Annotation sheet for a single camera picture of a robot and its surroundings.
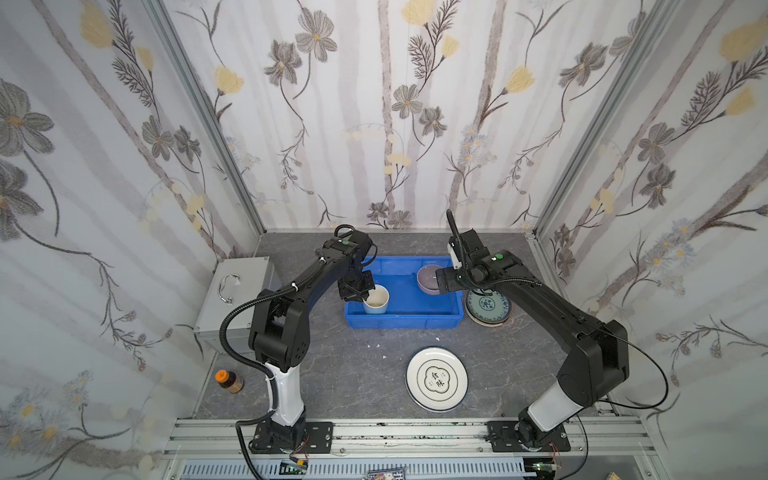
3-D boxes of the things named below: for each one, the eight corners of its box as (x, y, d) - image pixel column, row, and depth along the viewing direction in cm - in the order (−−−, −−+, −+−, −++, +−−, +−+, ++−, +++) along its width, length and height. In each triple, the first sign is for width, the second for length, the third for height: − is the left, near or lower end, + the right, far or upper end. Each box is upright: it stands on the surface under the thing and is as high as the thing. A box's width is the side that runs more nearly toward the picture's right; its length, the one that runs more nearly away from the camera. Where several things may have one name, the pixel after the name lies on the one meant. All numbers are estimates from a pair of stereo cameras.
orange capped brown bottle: (229, 394, 83) (212, 383, 75) (233, 381, 85) (217, 369, 77) (242, 394, 83) (227, 383, 75) (246, 381, 85) (232, 369, 77)
